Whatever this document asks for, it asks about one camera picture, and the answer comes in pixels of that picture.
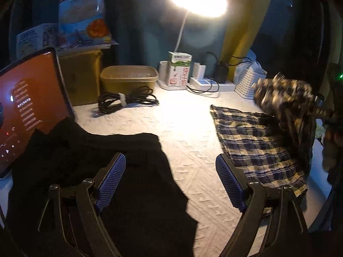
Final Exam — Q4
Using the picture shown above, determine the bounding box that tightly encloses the white power strip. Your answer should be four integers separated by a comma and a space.
188, 76, 236, 91

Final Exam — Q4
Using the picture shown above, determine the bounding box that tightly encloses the snack bag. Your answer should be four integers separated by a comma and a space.
58, 0, 118, 49

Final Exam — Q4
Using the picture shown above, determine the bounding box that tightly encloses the beige plastic tub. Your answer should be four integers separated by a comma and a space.
100, 66, 159, 97

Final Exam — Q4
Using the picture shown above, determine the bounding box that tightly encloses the plaid flannel shirt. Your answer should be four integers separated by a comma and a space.
210, 72, 320, 216

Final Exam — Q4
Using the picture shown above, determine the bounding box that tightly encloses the cardboard box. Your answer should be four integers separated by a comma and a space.
57, 49, 104, 107

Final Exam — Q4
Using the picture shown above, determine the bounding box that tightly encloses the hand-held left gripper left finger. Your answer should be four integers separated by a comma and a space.
38, 152, 126, 257

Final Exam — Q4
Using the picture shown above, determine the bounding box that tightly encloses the person's right hand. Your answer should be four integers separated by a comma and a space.
323, 126, 343, 146

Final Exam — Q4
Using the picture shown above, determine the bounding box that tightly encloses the yellow curtain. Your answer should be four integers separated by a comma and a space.
222, 0, 276, 81

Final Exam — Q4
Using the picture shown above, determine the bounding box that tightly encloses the white perforated basket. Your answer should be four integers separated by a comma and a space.
234, 68, 266, 99

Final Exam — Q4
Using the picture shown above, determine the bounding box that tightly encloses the black garment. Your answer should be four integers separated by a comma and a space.
5, 118, 199, 257

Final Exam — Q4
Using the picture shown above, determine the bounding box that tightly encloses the black cable bundle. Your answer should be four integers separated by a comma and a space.
98, 86, 160, 114

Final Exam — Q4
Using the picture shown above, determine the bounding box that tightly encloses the white charger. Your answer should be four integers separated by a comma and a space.
193, 62, 205, 79

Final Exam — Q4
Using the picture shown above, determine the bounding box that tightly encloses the black charger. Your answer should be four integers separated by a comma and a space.
216, 64, 229, 83

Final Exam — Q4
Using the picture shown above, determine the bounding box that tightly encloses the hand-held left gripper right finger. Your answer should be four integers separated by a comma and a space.
215, 154, 308, 257

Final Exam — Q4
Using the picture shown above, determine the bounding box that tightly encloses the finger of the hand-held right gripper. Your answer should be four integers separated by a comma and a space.
308, 94, 335, 121

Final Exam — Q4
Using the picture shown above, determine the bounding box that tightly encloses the tablet with red screen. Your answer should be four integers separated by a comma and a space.
0, 47, 77, 180

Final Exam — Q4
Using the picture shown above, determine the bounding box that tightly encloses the printed booklet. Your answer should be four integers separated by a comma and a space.
16, 24, 60, 58

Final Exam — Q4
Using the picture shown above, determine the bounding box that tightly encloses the white plastic bag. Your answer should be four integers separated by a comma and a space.
233, 49, 267, 78

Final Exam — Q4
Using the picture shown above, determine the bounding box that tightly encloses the green and white milk carton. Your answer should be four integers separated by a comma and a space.
167, 51, 193, 87

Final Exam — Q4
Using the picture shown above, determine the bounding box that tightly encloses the white desk lamp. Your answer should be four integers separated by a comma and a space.
158, 0, 228, 90

